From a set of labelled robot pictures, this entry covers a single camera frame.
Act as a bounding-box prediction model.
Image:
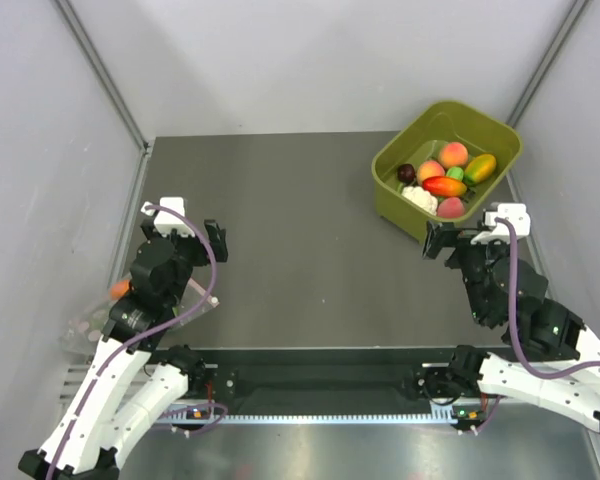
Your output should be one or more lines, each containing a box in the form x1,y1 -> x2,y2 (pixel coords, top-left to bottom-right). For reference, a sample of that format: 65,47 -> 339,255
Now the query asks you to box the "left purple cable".
44,202 -> 229,480

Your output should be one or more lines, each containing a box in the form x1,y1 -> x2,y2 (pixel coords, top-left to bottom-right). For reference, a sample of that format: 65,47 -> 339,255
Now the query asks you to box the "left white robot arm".
18,217 -> 228,479

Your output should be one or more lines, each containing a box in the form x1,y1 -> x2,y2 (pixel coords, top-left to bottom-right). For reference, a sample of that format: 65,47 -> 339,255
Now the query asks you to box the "white toothed cable rail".
159,403 -> 486,426

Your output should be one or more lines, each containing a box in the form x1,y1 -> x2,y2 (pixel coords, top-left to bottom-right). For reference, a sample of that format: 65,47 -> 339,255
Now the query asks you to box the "upper fake peach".
438,142 -> 469,169

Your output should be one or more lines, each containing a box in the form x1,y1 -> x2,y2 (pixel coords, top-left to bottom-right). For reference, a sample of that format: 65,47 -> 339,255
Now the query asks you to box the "orange fake fruit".
109,279 -> 130,300

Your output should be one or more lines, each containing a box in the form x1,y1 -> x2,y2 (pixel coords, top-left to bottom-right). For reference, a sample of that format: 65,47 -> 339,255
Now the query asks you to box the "dark red fake plum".
396,163 -> 416,185

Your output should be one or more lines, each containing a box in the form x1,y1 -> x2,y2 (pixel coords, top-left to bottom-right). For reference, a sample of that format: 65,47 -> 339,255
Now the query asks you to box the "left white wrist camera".
141,196 -> 195,238

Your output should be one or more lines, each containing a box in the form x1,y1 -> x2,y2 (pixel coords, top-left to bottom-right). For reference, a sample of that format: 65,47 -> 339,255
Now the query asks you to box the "clear zip top bag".
59,272 -> 220,356

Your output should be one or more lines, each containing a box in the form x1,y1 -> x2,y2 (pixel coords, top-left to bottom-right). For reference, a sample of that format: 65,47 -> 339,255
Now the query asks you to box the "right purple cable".
472,217 -> 600,436

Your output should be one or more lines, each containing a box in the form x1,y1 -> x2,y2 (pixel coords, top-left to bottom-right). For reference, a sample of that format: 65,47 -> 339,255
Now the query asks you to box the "red orange fake mango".
422,176 -> 468,198

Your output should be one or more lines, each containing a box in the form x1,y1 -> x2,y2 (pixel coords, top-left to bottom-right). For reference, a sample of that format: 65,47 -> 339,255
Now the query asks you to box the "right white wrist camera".
470,203 -> 531,245

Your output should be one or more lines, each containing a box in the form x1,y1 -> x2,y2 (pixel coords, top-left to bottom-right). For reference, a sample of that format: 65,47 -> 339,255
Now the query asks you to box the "small green fake fruit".
446,166 -> 464,182

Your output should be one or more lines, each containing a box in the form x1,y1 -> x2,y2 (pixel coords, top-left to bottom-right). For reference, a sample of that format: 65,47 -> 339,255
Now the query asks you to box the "purple cable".
472,217 -> 600,436
44,202 -> 229,480

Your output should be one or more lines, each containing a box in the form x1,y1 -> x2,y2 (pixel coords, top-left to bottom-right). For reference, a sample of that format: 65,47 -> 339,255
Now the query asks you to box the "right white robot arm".
414,219 -> 600,435

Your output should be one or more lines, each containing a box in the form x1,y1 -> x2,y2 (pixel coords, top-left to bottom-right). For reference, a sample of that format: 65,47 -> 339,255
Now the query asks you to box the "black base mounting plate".
147,344 -> 526,416

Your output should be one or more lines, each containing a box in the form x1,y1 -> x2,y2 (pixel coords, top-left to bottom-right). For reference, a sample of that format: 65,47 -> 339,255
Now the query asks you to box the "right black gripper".
421,218 -> 512,325

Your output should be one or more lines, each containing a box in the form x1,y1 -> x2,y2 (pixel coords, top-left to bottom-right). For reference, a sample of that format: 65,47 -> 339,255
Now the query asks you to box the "pink fake peach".
436,197 -> 466,219

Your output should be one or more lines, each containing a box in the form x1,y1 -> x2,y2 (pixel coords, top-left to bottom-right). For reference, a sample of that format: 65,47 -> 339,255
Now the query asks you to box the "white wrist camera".
470,203 -> 531,245
141,196 -> 195,238

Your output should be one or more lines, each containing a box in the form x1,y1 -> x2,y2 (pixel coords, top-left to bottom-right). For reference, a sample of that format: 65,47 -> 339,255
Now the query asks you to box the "white fake cauliflower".
401,186 -> 438,215

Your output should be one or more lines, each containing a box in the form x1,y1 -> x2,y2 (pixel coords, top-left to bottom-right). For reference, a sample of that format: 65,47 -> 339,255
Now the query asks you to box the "yellow green fake mango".
463,154 -> 497,186

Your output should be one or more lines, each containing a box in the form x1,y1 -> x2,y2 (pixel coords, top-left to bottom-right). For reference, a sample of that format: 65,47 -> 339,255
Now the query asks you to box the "olive green plastic bin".
371,100 -> 523,242

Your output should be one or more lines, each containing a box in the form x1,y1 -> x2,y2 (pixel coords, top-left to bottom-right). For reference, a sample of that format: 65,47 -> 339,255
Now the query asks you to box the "lower fake peach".
416,159 -> 446,185

